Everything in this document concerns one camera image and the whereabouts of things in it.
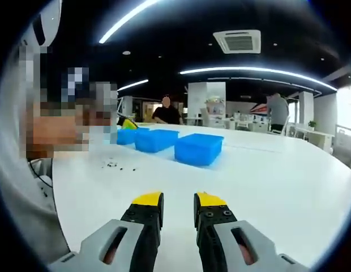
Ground white chest device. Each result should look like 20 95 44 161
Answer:
21 0 63 48

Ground person's light shirt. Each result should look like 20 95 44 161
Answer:
0 50 72 266

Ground short ceiling light strip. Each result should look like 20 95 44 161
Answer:
117 78 149 92

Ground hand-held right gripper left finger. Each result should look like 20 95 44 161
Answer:
78 191 165 272

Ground ceiling air conditioner vent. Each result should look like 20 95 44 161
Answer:
212 29 262 54

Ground red blue wall banner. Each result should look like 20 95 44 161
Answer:
250 102 270 114

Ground blue plastic bin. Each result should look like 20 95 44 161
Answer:
174 133 225 167
134 129 181 154
116 127 151 145

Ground long ceiling light strip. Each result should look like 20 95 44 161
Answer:
98 0 162 45

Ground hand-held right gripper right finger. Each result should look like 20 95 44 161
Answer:
193 192 280 272

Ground black resistors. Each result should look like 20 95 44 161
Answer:
101 160 138 172

